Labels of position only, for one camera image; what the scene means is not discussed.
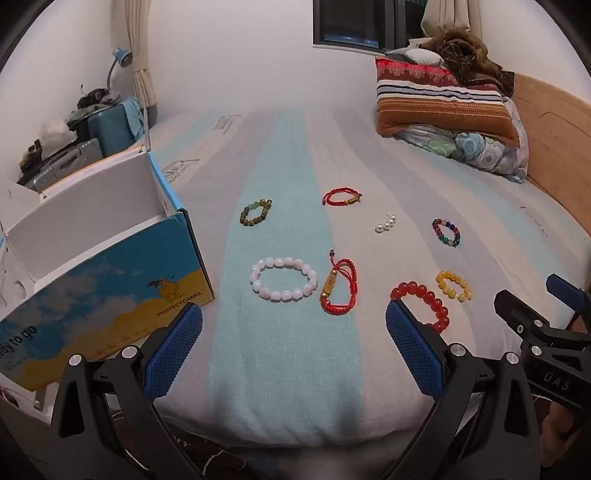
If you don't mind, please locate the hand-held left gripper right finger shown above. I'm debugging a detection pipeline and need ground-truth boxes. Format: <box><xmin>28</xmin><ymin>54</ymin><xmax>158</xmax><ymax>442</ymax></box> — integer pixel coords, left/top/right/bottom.
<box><xmin>385</xmin><ymin>298</ymin><xmax>542</xmax><ymax>480</ymax></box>

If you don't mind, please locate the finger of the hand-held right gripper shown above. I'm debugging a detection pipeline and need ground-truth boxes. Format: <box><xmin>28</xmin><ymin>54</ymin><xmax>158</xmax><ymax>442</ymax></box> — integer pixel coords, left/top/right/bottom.
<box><xmin>494</xmin><ymin>290</ymin><xmax>562</xmax><ymax>343</ymax></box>
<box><xmin>546</xmin><ymin>274</ymin><xmax>590</xmax><ymax>319</ymax></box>

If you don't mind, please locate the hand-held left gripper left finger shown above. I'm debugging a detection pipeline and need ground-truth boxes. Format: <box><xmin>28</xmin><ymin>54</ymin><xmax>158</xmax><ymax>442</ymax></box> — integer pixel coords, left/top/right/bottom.
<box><xmin>51</xmin><ymin>302</ymin><xmax>204</xmax><ymax>480</ymax></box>

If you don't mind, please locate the red bead bracelet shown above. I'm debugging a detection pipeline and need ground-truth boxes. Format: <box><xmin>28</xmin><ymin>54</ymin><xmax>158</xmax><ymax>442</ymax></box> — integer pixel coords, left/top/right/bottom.
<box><xmin>390</xmin><ymin>281</ymin><xmax>450</xmax><ymax>334</ymax></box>

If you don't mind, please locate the yellow bead bracelet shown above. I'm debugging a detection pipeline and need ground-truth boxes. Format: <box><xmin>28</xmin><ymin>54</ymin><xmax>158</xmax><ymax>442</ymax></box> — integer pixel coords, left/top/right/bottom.
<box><xmin>436</xmin><ymin>271</ymin><xmax>473</xmax><ymax>301</ymax></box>

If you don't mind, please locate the blue and yellow cardboard box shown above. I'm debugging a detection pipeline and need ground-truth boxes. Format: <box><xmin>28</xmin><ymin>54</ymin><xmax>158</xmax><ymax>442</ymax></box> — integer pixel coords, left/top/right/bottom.
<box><xmin>0</xmin><ymin>147</ymin><xmax>215</xmax><ymax>423</ymax></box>

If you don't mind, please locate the white bead bracelet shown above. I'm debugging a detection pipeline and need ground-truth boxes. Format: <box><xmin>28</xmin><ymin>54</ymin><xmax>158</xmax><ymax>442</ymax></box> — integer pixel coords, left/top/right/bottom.
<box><xmin>250</xmin><ymin>257</ymin><xmax>319</xmax><ymax>301</ymax></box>

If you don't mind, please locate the multicolour bead bracelet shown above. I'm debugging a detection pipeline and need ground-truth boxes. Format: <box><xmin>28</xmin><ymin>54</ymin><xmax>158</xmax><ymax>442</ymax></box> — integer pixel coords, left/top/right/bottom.
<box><xmin>431</xmin><ymin>218</ymin><xmax>461</xmax><ymax>247</ymax></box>

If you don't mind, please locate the green brown bead bracelet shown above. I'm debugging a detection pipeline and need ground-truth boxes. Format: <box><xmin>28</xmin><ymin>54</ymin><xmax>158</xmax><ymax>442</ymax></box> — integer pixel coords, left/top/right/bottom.
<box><xmin>239</xmin><ymin>198</ymin><xmax>273</xmax><ymax>227</ymax></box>

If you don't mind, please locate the striped bed sheet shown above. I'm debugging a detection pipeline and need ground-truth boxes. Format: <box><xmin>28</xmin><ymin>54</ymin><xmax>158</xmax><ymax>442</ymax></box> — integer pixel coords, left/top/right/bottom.
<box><xmin>148</xmin><ymin>108</ymin><xmax>591</xmax><ymax>448</ymax></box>

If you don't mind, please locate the floral quilt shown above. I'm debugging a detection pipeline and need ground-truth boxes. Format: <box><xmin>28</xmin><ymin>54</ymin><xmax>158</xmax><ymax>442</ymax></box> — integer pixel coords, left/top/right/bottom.
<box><xmin>397</xmin><ymin>97</ymin><xmax>529</xmax><ymax>184</ymax></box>

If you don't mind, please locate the wooden headboard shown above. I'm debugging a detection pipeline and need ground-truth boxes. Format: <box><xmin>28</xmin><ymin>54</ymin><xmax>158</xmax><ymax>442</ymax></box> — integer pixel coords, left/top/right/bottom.
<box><xmin>510</xmin><ymin>74</ymin><xmax>591</xmax><ymax>241</ymax></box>

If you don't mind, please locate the silver suitcase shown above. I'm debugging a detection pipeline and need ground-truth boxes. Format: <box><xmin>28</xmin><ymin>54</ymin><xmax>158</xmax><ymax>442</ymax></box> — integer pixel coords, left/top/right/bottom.
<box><xmin>23</xmin><ymin>137</ymin><xmax>102</xmax><ymax>192</ymax></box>

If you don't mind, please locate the striped pillow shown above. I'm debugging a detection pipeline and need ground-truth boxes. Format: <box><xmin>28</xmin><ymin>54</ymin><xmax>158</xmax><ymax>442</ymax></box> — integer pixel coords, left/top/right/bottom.
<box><xmin>375</xmin><ymin>56</ymin><xmax>522</xmax><ymax>147</ymax></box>

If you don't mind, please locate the blue suitcase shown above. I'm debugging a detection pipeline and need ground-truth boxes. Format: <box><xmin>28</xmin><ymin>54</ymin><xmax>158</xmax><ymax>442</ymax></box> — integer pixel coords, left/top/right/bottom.
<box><xmin>85</xmin><ymin>97</ymin><xmax>151</xmax><ymax>158</ymax></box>

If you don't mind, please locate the brown fur clothing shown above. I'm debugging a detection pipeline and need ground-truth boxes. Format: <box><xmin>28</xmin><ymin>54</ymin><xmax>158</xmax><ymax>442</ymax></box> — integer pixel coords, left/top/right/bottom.
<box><xmin>431</xmin><ymin>28</ymin><xmax>515</xmax><ymax>97</ymax></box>

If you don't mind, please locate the black bag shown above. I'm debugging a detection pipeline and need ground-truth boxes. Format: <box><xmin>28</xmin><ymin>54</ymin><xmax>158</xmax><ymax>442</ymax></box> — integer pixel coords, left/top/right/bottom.
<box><xmin>76</xmin><ymin>84</ymin><xmax>122</xmax><ymax>112</ymax></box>

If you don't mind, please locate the white pillow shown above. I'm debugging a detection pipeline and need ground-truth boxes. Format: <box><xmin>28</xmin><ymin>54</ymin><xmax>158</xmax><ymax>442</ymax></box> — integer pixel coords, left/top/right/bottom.
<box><xmin>406</xmin><ymin>46</ymin><xmax>444</xmax><ymax>65</ymax></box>

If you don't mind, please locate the beige curtain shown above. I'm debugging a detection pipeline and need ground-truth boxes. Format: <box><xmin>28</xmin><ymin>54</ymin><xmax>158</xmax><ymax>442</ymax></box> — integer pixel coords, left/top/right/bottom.
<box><xmin>113</xmin><ymin>0</ymin><xmax>160</xmax><ymax>125</ymax></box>
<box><xmin>421</xmin><ymin>0</ymin><xmax>483</xmax><ymax>47</ymax></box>

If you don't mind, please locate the blue desk lamp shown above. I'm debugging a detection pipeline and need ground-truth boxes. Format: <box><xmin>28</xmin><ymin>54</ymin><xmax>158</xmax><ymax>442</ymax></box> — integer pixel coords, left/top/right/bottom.
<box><xmin>107</xmin><ymin>47</ymin><xmax>134</xmax><ymax>93</ymax></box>

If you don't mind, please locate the dark window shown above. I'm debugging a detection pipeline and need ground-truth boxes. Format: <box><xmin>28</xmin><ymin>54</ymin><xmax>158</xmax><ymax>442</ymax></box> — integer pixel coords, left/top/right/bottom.
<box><xmin>313</xmin><ymin>0</ymin><xmax>428</xmax><ymax>51</ymax></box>

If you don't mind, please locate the red cord bracelet gold charm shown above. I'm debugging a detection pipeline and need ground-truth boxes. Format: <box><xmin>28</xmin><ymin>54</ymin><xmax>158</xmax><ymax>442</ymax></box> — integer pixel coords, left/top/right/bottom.
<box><xmin>320</xmin><ymin>250</ymin><xmax>356</xmax><ymax>316</ymax></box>

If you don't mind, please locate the red cord bracelet round tube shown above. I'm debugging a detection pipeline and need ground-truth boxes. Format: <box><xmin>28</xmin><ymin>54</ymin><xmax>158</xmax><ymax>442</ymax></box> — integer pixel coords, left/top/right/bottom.
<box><xmin>322</xmin><ymin>187</ymin><xmax>363</xmax><ymax>207</ymax></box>

